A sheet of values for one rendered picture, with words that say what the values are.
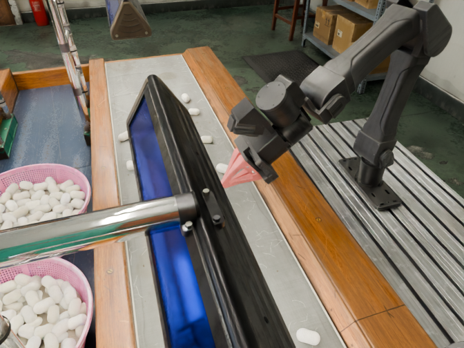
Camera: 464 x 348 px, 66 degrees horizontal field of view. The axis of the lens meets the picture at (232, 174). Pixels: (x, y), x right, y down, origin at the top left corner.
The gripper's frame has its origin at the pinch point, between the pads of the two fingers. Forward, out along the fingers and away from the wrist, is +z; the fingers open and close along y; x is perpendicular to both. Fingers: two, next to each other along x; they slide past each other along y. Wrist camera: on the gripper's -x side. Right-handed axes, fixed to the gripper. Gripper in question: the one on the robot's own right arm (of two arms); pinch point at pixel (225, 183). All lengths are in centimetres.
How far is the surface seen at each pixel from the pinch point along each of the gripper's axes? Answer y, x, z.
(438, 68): -142, 171, -124
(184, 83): -65, 9, 1
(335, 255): 18.5, 14.0, -8.0
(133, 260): 6.5, -5.8, 20.8
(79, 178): -19.4, -13.1, 27.0
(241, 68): -238, 117, -18
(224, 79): -58, 15, -10
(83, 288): 10.9, -12.0, 26.6
